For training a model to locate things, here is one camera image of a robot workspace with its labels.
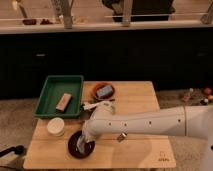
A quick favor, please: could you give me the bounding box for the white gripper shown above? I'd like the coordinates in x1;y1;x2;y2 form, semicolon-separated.
82;121;97;142

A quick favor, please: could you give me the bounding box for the light blue towel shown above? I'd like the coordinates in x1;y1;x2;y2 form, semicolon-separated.
77;135;86;153

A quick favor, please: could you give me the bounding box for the purple bowl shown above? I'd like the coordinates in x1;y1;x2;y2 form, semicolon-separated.
68;131;95;159

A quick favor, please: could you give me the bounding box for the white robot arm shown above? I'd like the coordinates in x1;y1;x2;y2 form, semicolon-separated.
82;105;213;171

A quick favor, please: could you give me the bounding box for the orange bowl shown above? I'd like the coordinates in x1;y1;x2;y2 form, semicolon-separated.
91;82;115;101

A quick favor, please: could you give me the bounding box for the white brush tool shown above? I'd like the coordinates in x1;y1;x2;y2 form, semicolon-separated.
83;99;115;110

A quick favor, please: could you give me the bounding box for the white round container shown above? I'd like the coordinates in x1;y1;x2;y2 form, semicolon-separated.
47;117;65;136

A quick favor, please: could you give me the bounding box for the wooden block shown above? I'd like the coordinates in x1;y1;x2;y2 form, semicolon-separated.
56;93;72;112

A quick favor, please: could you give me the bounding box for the blue sponge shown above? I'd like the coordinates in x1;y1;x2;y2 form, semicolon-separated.
96;85;113;98

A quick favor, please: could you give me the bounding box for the green plastic tray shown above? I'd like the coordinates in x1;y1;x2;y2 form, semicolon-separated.
34;75;84;119

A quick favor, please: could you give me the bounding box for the white railing shelf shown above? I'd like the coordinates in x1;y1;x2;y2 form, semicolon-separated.
0;0;213;34

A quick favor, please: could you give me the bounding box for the person in dark clothes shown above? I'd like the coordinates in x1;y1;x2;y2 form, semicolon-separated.
102;0;175;22

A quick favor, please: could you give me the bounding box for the black cable plug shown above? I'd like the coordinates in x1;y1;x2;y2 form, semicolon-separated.
0;145;24;157

